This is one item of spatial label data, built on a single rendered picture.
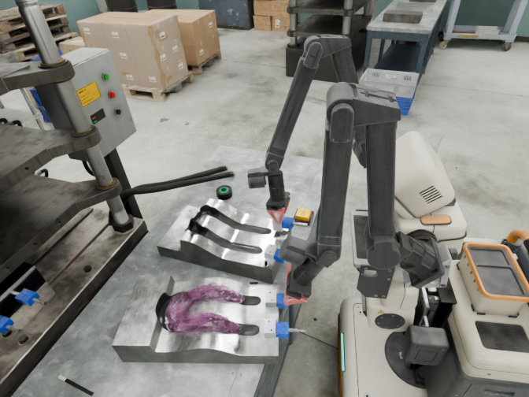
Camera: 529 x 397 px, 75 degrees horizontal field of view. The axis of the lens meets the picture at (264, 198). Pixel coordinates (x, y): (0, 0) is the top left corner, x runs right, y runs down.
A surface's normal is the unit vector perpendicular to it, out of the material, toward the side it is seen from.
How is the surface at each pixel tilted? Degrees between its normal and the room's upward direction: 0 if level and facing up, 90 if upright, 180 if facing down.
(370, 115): 90
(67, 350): 0
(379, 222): 83
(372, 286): 90
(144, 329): 0
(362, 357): 0
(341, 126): 90
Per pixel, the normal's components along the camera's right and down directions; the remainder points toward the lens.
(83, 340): -0.05, -0.77
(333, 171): -0.19, 0.63
